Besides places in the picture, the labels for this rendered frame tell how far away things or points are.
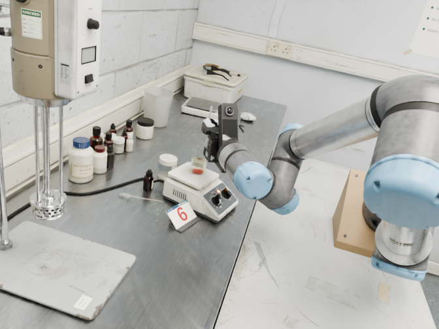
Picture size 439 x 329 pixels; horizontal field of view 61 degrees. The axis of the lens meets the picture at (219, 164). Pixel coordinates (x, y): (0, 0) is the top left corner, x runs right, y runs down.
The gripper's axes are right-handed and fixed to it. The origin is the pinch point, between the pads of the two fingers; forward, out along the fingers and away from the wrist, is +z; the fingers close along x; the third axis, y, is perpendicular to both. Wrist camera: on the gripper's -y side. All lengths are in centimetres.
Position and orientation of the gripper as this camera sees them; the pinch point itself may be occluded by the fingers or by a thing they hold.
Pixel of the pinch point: (209, 119)
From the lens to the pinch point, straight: 109.3
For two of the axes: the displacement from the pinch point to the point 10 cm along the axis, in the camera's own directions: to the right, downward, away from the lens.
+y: -1.8, 8.9, 4.2
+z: -3.3, -4.5, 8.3
